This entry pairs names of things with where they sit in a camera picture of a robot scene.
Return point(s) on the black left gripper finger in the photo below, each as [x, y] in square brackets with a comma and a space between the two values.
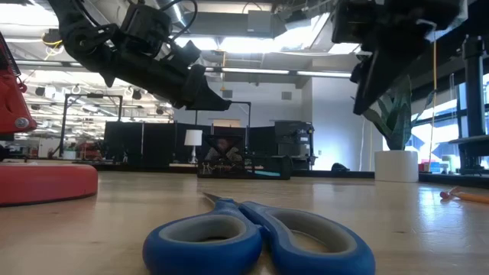
[198, 95]

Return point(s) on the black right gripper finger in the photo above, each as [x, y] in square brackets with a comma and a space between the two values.
[382, 76]

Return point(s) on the blue sticky note pad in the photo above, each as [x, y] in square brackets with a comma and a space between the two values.
[267, 173]

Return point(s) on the yellow pencil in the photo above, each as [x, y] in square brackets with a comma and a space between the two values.
[473, 198]

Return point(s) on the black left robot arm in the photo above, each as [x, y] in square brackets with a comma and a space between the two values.
[76, 30]

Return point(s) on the black mesh desk organizer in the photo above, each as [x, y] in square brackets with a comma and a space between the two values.
[267, 164]

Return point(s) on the white table lamp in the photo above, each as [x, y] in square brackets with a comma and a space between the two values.
[193, 137]

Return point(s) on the person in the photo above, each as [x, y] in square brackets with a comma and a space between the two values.
[223, 144]

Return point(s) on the ceiling light bar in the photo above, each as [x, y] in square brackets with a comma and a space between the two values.
[252, 71]

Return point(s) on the green plant in white pot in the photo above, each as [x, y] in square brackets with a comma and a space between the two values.
[396, 166]

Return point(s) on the black cabinet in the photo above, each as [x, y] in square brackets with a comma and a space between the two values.
[290, 133]

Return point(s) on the dark round bag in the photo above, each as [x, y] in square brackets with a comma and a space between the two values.
[339, 168]

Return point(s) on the red machine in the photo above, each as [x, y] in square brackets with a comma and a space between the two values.
[88, 151]

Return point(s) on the red desk lamp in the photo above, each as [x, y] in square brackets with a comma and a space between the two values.
[46, 183]

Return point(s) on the black rig frame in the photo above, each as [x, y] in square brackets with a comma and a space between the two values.
[242, 102]
[93, 95]

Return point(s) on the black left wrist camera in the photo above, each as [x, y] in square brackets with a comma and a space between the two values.
[147, 24]

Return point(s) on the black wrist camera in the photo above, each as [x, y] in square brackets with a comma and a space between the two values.
[357, 21]
[147, 24]

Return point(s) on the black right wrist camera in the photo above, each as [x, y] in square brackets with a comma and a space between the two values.
[357, 21]

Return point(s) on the black partition wall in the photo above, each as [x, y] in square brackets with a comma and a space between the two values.
[153, 145]

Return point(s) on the black support post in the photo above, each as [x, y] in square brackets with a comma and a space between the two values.
[473, 114]

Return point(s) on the black aluminium table frame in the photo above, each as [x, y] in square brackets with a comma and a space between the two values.
[332, 174]

